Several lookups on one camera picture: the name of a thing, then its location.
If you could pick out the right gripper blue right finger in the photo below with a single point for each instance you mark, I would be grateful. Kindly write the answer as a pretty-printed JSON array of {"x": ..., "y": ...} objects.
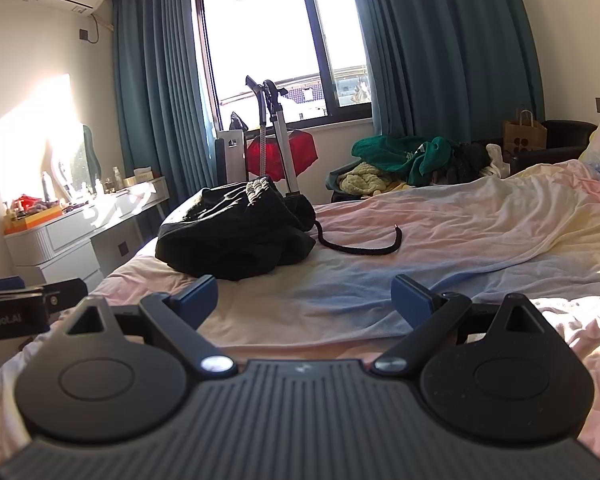
[{"x": 433, "y": 319}]

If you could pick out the right teal curtain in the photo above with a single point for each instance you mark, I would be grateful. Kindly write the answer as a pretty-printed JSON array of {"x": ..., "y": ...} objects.
[{"x": 452, "y": 68}]

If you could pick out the yellow knitted garment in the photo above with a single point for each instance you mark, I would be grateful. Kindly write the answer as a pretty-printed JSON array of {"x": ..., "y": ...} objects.
[{"x": 364, "y": 180}]

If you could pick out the white dressing table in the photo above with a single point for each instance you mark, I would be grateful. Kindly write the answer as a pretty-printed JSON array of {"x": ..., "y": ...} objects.
[{"x": 90, "y": 242}]

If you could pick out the left teal curtain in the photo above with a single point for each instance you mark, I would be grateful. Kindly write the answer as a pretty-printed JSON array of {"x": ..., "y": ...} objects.
[{"x": 161, "y": 116}]

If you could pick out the pastel bed sheet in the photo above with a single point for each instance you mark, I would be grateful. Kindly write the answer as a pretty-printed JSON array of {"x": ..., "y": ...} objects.
[{"x": 513, "y": 393}]

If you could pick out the teal curtain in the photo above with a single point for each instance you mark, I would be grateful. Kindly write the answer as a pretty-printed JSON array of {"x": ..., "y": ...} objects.
[
  {"x": 161, "y": 116},
  {"x": 452, "y": 68}
]

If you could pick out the white air purifier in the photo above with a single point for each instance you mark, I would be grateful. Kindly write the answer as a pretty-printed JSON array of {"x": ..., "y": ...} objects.
[{"x": 230, "y": 156}]

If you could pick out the window with dark frame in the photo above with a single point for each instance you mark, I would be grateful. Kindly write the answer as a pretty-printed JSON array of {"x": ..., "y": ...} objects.
[{"x": 311, "y": 49}]

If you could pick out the brown paper bag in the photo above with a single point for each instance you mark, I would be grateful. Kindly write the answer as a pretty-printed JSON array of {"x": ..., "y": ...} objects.
[{"x": 524, "y": 134}]

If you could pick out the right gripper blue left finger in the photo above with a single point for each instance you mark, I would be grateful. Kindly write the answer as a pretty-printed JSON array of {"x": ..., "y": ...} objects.
[{"x": 173, "y": 322}]

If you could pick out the green garment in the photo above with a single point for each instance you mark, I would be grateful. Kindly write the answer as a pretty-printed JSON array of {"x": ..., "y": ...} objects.
[{"x": 411, "y": 158}]

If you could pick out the black armchair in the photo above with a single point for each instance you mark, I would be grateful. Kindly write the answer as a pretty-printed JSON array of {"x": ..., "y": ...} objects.
[{"x": 566, "y": 139}]

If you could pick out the red garment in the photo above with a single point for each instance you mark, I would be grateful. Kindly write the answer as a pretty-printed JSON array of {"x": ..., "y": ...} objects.
[{"x": 303, "y": 152}]

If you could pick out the orange tray with items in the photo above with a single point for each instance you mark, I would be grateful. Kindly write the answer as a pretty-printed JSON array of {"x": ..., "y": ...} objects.
[{"x": 26, "y": 212}]

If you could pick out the black pants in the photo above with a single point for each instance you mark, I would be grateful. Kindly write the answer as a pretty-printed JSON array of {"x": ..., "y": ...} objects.
[{"x": 246, "y": 229}]

